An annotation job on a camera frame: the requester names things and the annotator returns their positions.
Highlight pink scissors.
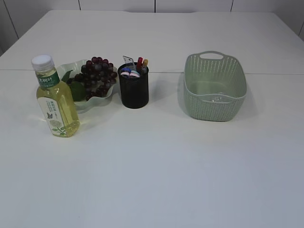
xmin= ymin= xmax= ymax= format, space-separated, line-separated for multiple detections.
xmin=121 ymin=71 xmax=141 ymax=78

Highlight blue scissors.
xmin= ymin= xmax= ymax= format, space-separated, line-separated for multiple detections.
xmin=121 ymin=67 xmax=138 ymax=74

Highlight gold glitter pen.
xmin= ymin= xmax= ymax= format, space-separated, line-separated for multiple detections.
xmin=142 ymin=59 xmax=148 ymax=67

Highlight red glitter pen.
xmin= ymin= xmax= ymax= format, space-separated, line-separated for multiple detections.
xmin=136 ymin=57 xmax=143 ymax=71

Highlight clear plastic ruler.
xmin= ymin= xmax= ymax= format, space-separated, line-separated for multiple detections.
xmin=123 ymin=56 xmax=136 ymax=70

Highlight purple artificial grape bunch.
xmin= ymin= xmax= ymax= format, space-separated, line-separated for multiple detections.
xmin=60 ymin=56 xmax=118 ymax=101

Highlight clear plastic sheet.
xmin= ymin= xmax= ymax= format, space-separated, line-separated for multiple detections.
xmin=202 ymin=93 xmax=232 ymax=103

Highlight yellow tea bottle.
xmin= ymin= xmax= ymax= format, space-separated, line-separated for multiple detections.
xmin=31 ymin=55 xmax=80 ymax=138

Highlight silver glitter pen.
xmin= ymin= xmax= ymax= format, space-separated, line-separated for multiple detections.
xmin=141 ymin=66 xmax=147 ymax=75

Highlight black mesh pen holder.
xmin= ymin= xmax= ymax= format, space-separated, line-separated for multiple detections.
xmin=117 ymin=63 xmax=149 ymax=109

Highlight green woven plastic basket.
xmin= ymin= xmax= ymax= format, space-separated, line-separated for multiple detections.
xmin=184 ymin=51 xmax=247 ymax=122

